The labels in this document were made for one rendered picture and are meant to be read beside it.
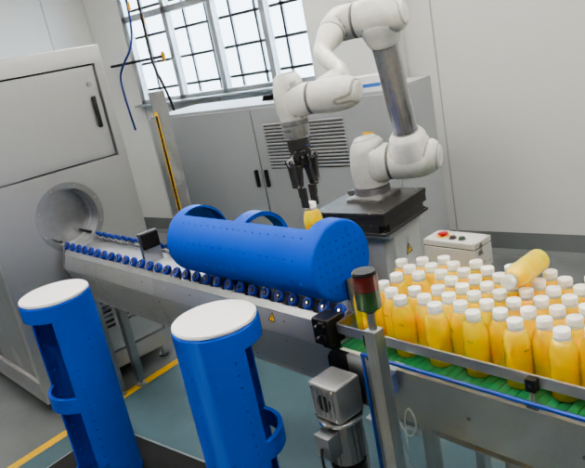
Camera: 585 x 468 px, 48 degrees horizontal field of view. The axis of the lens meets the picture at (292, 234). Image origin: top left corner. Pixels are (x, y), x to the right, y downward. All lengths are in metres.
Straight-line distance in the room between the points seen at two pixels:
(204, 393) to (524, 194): 3.41
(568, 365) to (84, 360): 1.85
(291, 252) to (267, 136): 2.28
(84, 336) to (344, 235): 1.16
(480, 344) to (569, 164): 3.18
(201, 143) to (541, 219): 2.52
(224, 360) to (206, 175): 3.01
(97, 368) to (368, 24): 1.71
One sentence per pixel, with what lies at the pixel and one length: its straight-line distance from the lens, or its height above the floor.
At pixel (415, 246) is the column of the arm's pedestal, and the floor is 0.85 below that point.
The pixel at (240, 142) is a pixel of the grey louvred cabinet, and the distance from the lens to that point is 4.56.
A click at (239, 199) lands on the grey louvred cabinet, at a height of 0.79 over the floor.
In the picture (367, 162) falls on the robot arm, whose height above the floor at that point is 1.27.
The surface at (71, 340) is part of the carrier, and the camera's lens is 2.75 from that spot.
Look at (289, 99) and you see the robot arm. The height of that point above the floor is 1.65.
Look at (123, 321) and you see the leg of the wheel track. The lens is 4.01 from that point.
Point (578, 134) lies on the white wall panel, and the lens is 4.77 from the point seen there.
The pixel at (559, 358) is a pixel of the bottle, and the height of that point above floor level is 1.02.
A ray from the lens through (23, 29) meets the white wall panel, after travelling 7.37.
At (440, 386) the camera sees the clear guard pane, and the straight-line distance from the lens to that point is 1.76.
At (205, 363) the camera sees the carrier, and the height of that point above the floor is 0.95.
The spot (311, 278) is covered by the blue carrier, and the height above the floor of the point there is 1.08.
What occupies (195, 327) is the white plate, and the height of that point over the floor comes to 1.04.
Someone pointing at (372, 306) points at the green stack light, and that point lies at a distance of 1.62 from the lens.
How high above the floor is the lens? 1.83
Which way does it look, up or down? 17 degrees down
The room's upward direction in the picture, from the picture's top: 11 degrees counter-clockwise
